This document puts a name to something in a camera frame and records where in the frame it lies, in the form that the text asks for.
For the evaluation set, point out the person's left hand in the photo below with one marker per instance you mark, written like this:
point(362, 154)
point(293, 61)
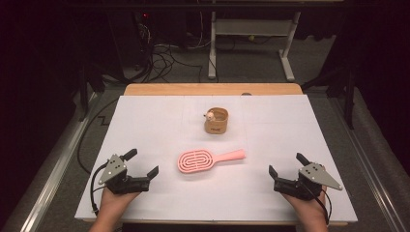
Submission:
point(112, 203)

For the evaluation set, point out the white metal stand frame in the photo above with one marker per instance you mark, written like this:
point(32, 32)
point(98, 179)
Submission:
point(253, 27)

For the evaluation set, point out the wooden cup with small figurine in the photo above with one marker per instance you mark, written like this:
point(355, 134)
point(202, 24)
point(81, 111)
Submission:
point(216, 127)

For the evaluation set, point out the person's right hand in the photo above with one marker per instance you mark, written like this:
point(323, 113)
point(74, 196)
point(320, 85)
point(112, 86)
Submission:
point(309, 209)

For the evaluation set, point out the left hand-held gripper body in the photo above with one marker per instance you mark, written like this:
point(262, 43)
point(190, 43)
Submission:
point(129, 184)

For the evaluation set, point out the black computer tower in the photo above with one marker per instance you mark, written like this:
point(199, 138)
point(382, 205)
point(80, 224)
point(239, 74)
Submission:
point(130, 38)

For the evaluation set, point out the aluminium floor rail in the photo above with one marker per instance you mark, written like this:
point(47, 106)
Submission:
point(364, 164)
point(54, 174)

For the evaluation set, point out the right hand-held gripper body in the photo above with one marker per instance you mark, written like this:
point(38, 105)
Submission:
point(311, 175)

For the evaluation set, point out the white table cover sheet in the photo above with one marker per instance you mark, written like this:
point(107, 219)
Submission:
point(154, 129)

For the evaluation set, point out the pink hairbrush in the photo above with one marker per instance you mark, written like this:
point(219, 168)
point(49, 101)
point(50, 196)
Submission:
point(195, 161)

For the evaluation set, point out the black stand leg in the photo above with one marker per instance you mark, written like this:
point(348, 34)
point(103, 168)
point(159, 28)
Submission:
point(348, 93)
point(84, 90)

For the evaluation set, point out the small yellow-green ball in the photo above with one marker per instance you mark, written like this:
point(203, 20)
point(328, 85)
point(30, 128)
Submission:
point(251, 37)

